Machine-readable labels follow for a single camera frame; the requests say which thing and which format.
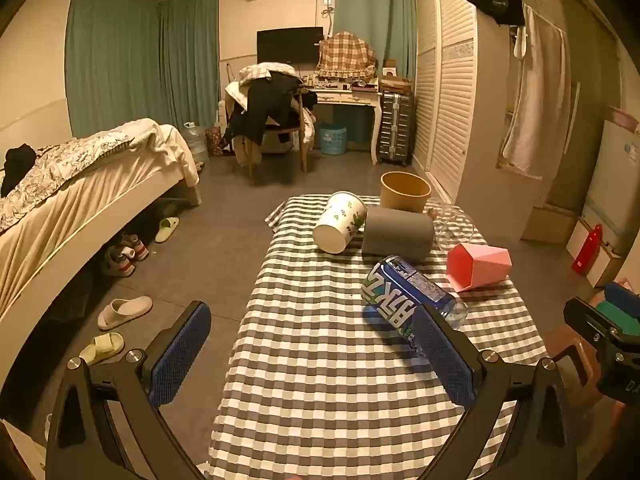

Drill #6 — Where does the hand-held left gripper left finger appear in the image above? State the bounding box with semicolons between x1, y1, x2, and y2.
45;301;213;480

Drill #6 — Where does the bed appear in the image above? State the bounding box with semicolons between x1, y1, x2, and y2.
0;118;202;411

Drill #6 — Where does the clear glass cup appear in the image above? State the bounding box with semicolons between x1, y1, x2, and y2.
431;205;476;251

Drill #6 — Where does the green slipper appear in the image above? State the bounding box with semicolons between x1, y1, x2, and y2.
155;217;180;244
79;332;125;366

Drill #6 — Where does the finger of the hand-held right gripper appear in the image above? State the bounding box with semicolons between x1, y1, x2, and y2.
564;298;640;356
604;282;640;312

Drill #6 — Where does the white towel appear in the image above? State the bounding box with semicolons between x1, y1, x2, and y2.
502;5;571;173

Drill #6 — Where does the grey cup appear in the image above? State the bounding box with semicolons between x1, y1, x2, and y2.
361;206;435;262

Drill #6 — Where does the white quilt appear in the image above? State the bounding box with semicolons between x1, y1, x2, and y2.
80;118;200;186

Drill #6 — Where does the white floral paper cup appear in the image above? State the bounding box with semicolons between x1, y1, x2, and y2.
313;191;368;254

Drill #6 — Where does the white storage box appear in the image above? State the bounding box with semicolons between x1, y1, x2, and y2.
565;217;623;288

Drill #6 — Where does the cardboard box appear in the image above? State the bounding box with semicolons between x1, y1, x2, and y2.
378;76;413;94

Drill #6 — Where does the patterned blanket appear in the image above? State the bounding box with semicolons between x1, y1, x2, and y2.
0;132;136;233

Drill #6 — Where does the blue plastic basket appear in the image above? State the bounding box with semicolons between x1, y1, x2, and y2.
318;124;348;156

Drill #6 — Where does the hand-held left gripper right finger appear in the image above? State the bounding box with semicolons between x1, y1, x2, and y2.
411;302;578;480

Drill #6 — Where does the red bottle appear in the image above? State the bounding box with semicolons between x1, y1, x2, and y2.
572;224;603;276

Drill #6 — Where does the white fridge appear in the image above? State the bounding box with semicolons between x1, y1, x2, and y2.
582;107;640;256

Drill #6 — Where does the black monitor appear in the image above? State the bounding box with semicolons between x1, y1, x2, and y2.
257;27;324;65

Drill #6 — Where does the brown paper cup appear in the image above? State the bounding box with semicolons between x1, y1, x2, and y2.
380;171;432;216

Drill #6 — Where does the green curtain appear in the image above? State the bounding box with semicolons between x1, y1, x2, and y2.
65;0;165;137
160;0;221;128
336;0;417;68

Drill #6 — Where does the blue label water bottle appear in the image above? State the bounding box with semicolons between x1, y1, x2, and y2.
361;255;468;346

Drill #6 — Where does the white slipper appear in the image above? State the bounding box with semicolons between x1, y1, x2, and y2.
97;296;153;331

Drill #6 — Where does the silver suitcase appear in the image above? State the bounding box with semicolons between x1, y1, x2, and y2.
378;91;416;167

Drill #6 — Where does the black clothing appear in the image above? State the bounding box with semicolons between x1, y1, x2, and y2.
0;144;38;198

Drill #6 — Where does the plaid cloth cover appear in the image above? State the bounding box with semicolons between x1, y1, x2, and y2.
316;32;377;81

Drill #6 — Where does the white desk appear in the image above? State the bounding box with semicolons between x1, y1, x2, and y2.
300;80;383;165

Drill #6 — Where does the pink angular cup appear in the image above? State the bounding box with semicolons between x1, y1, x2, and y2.
446;243;513;293

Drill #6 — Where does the large water jug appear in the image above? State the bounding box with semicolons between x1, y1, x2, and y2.
182;121;208;163

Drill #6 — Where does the wooden chair with clothes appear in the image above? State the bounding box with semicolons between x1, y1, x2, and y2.
222;62;317;161

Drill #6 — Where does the grey checkered tablecloth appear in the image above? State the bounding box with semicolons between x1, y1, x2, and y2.
202;194;548;480

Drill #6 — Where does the white louvred wardrobe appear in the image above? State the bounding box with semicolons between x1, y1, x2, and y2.
412;0;501;202

